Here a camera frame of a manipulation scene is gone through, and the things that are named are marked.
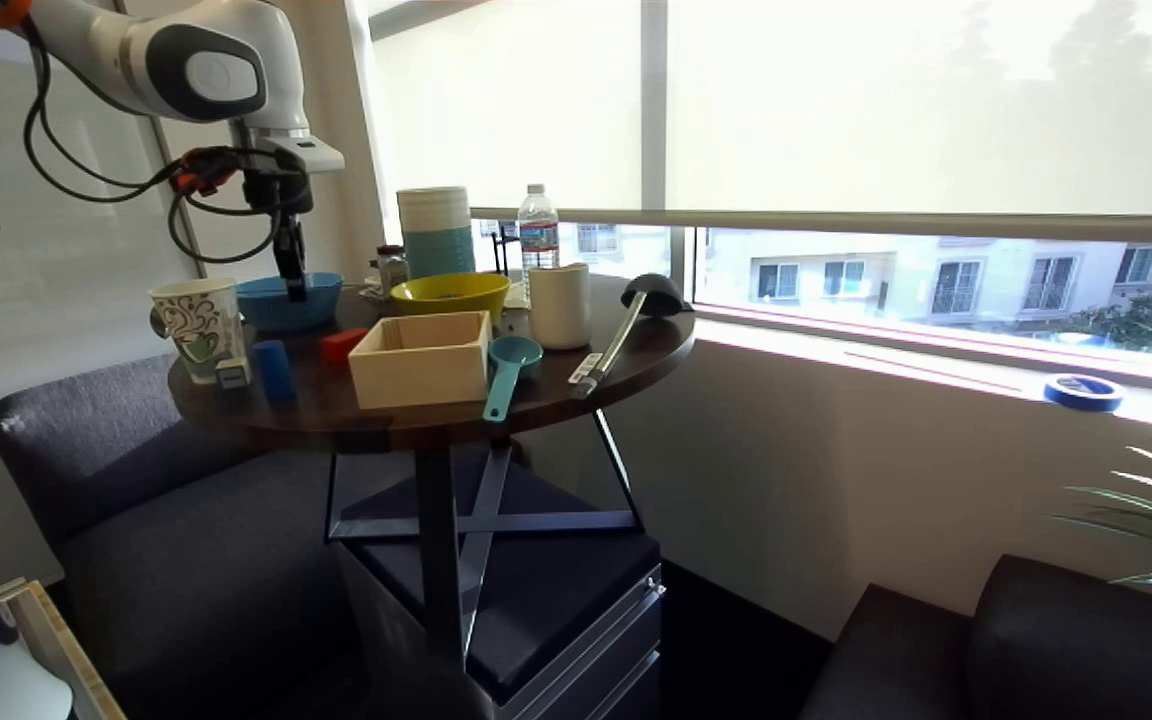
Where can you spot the black ladle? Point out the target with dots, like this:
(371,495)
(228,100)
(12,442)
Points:
(647,299)

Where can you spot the patterned paper cup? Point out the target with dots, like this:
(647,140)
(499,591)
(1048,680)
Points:
(202,316)

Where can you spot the blue bowl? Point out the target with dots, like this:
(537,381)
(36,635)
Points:
(274,315)

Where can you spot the wooden square box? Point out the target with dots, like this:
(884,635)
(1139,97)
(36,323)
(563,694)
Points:
(408,362)

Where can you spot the dark sofa seat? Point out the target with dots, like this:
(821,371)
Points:
(194,565)

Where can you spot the round dark wooden table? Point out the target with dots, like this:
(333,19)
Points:
(324,418)

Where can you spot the dark cabinet under table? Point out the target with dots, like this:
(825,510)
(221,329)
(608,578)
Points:
(564,630)

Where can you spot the blue tape roll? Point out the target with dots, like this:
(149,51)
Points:
(1083,392)

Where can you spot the dark armchair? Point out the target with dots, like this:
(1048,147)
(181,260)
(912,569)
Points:
(1040,644)

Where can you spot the blue rectangular block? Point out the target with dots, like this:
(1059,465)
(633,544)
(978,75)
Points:
(274,371)

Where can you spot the teal plastic scoop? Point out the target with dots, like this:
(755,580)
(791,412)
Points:
(508,362)

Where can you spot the small glass jar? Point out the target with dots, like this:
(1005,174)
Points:
(389,265)

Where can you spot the yellow bowl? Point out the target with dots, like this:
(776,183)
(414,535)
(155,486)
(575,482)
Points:
(451,292)

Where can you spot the metal ladle spoon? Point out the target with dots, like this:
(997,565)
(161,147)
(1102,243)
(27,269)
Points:
(295,275)

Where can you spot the water bottle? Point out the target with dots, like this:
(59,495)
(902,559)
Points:
(537,231)

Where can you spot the stacked white teal containers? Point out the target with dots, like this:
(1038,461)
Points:
(437,231)

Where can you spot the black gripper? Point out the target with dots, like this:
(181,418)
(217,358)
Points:
(274,185)

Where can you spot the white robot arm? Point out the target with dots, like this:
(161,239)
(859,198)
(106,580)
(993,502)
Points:
(215,63)

